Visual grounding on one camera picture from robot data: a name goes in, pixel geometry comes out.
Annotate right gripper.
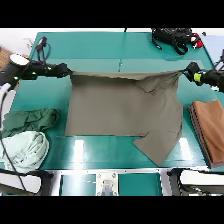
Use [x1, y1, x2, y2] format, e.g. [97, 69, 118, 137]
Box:
[184, 61, 203, 85]

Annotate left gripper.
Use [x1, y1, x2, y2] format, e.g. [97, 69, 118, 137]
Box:
[49, 62, 74, 80]

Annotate grey-brown T-shirt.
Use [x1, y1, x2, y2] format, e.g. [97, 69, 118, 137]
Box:
[64, 69, 185, 167]

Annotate red object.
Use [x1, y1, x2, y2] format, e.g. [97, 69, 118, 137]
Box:
[190, 32, 205, 50]

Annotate dark green garment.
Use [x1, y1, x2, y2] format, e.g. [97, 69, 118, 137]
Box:
[0, 107, 61, 138]

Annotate brown folded garment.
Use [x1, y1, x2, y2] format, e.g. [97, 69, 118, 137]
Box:
[187, 98, 224, 170]

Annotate pale green garment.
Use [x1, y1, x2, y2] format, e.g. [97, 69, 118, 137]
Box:
[0, 130, 50, 175]

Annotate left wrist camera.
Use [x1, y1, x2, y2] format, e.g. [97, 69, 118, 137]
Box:
[35, 36, 52, 64]

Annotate black bag with straps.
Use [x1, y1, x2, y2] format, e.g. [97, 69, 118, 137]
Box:
[151, 28, 196, 56]

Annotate black cable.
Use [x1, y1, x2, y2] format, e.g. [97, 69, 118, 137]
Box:
[0, 126, 30, 196]

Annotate silver frame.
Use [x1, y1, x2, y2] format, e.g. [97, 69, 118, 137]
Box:
[0, 167, 224, 197]

